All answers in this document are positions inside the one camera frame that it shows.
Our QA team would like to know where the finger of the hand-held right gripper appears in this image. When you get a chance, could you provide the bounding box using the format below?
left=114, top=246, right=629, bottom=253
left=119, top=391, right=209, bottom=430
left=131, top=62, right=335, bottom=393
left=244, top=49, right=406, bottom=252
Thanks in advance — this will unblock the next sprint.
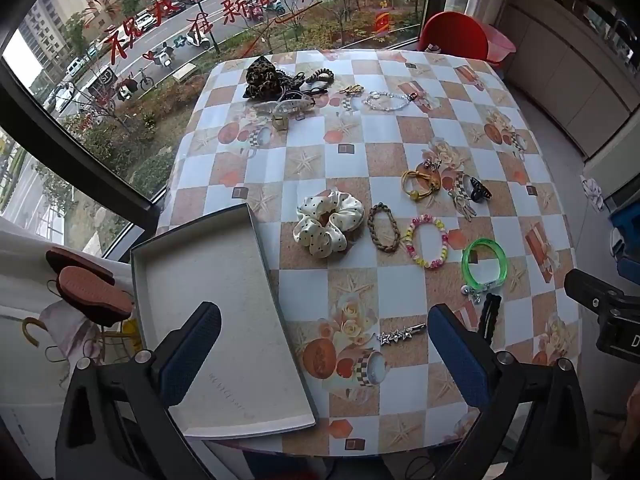
left=564, top=269, right=640, bottom=318

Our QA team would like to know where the silver star hair clip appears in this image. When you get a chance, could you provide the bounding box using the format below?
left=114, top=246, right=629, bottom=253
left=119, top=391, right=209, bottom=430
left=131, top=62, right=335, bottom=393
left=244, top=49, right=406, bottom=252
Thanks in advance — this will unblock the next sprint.
left=377, top=323, right=428, bottom=347

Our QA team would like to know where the small black claw clip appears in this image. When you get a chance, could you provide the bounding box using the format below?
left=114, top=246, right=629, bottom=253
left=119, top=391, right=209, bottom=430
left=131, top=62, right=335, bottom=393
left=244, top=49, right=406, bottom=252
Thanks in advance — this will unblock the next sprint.
left=462, top=174, right=488, bottom=204

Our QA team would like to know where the pink white towel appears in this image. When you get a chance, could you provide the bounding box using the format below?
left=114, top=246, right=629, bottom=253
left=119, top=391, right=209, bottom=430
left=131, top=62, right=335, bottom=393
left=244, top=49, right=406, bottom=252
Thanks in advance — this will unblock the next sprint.
left=37, top=305, right=101, bottom=376

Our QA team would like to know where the brown slipper with pink sole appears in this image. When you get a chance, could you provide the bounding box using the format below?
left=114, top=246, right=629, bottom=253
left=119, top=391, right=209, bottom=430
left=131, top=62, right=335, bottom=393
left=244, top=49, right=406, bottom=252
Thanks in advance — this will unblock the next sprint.
left=55, top=265, right=136, bottom=328
left=45, top=246, right=116, bottom=286

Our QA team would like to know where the red plastic chair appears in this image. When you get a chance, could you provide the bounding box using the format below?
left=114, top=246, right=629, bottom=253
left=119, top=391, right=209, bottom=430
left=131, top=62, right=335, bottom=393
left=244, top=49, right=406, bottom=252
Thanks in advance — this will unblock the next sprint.
left=417, top=11, right=493, bottom=63

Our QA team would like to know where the yellow beaded hair tie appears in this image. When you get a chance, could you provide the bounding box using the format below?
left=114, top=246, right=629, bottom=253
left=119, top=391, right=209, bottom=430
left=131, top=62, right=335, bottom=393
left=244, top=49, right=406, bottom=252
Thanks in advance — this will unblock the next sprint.
left=401, top=167, right=442, bottom=202

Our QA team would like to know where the leopard print scrunchie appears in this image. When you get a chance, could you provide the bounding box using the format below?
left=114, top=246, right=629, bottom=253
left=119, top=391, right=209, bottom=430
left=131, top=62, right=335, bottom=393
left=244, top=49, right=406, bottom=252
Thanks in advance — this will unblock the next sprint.
left=243, top=56, right=291, bottom=100

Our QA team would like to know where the pink yellow beaded bracelet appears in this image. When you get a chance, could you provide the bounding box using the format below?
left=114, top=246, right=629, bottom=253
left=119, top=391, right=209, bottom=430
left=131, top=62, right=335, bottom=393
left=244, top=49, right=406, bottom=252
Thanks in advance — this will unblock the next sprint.
left=404, top=214, right=449, bottom=270

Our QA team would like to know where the checkered floral tablecloth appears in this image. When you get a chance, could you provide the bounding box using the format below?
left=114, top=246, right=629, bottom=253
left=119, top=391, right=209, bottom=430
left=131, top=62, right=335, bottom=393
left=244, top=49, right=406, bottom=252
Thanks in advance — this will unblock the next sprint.
left=152, top=49, right=586, bottom=456

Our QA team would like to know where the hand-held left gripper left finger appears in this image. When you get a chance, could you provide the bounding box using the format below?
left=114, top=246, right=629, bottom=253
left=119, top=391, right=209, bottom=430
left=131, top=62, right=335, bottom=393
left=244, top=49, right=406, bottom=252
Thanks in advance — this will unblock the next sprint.
left=54, top=301, right=223, bottom=480

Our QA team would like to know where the clear claw hair clip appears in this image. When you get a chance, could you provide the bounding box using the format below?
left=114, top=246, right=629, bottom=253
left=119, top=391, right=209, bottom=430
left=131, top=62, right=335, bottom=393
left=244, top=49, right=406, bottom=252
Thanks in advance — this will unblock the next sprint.
left=255, top=91, right=315, bottom=117

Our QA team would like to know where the gold bow hair clip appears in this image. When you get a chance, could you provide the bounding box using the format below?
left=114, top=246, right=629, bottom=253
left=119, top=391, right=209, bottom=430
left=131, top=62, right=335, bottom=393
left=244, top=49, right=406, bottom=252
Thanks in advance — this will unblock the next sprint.
left=450, top=195, right=478, bottom=222

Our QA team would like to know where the gold wire rack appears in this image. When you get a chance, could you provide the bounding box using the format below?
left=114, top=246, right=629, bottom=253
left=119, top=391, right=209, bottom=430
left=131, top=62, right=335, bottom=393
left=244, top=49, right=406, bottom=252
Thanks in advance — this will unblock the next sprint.
left=20, top=280, right=146, bottom=391

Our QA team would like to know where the brown braided hair tie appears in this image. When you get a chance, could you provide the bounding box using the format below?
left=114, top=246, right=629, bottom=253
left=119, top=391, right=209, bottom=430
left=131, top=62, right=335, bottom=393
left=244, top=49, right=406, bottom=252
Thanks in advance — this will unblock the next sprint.
left=367, top=202, right=401, bottom=254

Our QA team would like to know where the pink plastic basin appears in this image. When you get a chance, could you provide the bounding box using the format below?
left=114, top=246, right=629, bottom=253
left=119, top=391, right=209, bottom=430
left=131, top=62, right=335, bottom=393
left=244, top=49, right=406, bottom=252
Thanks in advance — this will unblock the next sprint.
left=482, top=22, right=517, bottom=66

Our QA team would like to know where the cream polka dot scrunchie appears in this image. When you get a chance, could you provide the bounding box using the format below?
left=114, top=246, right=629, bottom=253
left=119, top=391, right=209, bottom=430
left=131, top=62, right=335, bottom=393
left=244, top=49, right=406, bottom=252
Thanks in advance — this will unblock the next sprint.
left=294, top=187, right=364, bottom=259

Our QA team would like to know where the green translucent bangle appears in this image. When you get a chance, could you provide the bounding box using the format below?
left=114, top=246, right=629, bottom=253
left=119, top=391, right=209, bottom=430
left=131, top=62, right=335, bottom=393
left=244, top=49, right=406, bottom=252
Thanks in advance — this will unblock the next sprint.
left=460, top=238, right=509, bottom=306

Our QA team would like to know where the beige cabinet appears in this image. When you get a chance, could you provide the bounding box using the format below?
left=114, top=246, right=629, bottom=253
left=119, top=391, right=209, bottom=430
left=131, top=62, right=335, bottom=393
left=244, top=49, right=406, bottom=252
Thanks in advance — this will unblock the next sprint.
left=500, top=0, right=640, bottom=161

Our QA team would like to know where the black scalloped snap clip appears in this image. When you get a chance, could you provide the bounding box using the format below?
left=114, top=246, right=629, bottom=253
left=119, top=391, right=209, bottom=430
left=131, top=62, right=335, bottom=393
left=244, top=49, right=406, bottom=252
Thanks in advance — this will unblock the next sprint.
left=477, top=292, right=502, bottom=341

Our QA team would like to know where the grey shallow box tray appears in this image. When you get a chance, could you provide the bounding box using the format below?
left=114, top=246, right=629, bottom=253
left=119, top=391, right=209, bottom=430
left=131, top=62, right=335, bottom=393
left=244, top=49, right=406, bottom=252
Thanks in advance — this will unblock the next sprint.
left=130, top=203, right=320, bottom=441

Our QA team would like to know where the yellow plastic piece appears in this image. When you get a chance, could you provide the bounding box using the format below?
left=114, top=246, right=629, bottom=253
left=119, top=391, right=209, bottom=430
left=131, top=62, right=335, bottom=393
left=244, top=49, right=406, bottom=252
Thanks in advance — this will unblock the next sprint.
left=102, top=317, right=143, bottom=356

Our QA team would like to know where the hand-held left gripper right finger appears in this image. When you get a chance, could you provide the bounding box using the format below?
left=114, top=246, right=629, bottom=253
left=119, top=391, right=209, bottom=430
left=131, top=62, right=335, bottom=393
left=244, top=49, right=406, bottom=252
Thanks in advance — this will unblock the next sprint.
left=427, top=302, right=593, bottom=480

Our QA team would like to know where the dark window frame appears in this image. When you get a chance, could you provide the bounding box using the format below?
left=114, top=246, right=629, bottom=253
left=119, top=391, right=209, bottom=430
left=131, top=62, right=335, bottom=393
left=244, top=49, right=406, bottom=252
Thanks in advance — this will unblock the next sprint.
left=0, top=0, right=501, bottom=241

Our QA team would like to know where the white patterned cloth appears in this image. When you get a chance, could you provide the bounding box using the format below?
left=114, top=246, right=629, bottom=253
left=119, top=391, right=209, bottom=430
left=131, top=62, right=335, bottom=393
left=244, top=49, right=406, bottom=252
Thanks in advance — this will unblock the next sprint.
left=580, top=175, right=606, bottom=211

